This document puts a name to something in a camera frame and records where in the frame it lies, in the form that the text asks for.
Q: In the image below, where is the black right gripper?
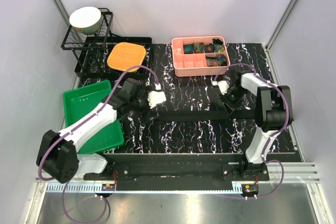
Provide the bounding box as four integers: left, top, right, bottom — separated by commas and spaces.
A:
219, 87, 248, 116

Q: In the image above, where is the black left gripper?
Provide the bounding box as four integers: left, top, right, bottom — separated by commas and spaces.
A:
130, 86, 160, 124

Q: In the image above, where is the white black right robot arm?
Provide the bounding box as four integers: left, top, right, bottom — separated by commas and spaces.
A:
217, 73, 293, 180

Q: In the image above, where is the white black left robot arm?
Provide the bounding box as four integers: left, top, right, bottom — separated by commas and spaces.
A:
36, 78, 166, 184

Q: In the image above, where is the black marbled table mat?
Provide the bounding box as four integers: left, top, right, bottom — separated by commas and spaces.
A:
51, 42, 305, 163

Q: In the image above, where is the rolled colourful large tie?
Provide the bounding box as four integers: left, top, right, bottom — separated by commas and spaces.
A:
205, 54, 228, 67

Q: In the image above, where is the orange woven square mat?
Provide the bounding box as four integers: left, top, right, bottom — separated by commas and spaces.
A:
107, 42, 146, 72

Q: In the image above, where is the rolled black green tie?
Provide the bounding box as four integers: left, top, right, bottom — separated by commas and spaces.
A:
213, 38, 226, 52

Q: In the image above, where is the rolled orange dark tie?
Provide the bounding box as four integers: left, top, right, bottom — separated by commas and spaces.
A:
204, 44, 214, 53

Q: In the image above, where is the pink divided organizer box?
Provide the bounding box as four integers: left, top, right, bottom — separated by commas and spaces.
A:
172, 36, 230, 77

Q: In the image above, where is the green plastic tray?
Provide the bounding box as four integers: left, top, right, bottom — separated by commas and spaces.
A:
63, 80, 124, 154

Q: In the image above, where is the rolled green patterned tie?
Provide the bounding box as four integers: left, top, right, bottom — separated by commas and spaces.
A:
193, 42, 204, 54

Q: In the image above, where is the rolled dark teal tie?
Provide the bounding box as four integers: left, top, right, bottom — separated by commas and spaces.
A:
183, 44, 194, 54

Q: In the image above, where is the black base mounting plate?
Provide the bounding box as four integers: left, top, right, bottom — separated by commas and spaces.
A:
84, 153, 269, 182

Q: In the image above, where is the white green ceramic bowl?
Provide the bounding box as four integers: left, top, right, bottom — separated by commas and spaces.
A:
69, 6, 103, 35

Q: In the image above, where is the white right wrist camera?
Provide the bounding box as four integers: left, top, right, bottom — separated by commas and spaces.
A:
212, 80, 229, 95

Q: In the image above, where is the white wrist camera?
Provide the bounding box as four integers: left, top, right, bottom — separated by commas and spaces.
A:
148, 84, 166, 109
212, 80, 229, 95

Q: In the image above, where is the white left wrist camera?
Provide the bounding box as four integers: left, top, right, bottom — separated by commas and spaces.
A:
148, 84, 166, 109

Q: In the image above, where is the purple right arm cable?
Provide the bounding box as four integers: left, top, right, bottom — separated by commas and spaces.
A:
212, 63, 295, 199

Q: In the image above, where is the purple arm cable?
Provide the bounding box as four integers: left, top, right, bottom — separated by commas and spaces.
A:
38, 65, 161, 221
212, 63, 295, 199

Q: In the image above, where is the black wire dish rack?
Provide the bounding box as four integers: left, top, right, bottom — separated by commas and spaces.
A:
61, 8, 153, 80

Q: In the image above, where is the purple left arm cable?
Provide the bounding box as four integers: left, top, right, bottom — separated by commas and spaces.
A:
38, 65, 161, 221

